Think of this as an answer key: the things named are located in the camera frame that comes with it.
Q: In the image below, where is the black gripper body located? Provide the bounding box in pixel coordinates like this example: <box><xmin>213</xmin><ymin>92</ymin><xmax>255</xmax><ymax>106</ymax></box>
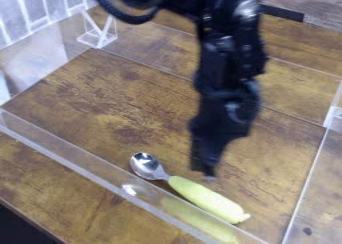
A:
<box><xmin>189</xmin><ymin>79</ymin><xmax>260</xmax><ymax>155</ymax></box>

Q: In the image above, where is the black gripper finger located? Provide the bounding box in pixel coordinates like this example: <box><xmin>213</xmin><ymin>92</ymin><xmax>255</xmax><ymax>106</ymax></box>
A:
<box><xmin>189</xmin><ymin>145</ymin><xmax>203</xmax><ymax>172</ymax></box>
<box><xmin>200</xmin><ymin>148</ymin><xmax>224</xmax><ymax>177</ymax></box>

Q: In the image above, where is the green handled metal spoon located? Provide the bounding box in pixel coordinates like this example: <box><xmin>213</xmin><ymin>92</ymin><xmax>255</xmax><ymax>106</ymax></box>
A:
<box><xmin>129</xmin><ymin>152</ymin><xmax>251</xmax><ymax>224</ymax></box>

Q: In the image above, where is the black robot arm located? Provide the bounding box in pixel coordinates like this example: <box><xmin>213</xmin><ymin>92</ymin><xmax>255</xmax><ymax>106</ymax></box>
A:
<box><xmin>121</xmin><ymin>0</ymin><xmax>267</xmax><ymax>178</ymax></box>

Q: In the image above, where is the clear acrylic right barrier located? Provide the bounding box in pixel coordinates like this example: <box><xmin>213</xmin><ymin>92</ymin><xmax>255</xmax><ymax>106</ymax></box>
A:
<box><xmin>281</xmin><ymin>82</ymin><xmax>342</xmax><ymax>244</ymax></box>

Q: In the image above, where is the clear acrylic barrier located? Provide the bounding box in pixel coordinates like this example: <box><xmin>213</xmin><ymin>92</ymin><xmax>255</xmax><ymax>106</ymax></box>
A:
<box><xmin>281</xmin><ymin>82</ymin><xmax>342</xmax><ymax>244</ymax></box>
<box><xmin>0</xmin><ymin>109</ymin><xmax>267</xmax><ymax>244</ymax></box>

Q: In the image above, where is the clear acrylic front barrier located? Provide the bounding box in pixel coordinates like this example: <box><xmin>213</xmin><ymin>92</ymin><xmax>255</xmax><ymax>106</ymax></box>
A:
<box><xmin>0</xmin><ymin>109</ymin><xmax>267</xmax><ymax>244</ymax></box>

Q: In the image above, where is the black wall strip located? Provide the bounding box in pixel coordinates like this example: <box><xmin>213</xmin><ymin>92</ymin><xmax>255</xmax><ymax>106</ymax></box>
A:
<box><xmin>261</xmin><ymin>4</ymin><xmax>304</xmax><ymax>22</ymax></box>

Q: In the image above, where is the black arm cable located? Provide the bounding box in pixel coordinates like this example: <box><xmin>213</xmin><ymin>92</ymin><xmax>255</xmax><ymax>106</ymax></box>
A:
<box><xmin>85</xmin><ymin>0</ymin><xmax>161</xmax><ymax>26</ymax></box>

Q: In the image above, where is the clear acrylic corner bracket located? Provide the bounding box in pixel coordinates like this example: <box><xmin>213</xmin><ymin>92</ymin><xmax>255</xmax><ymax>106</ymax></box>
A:
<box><xmin>76</xmin><ymin>11</ymin><xmax>118</xmax><ymax>49</ymax></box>

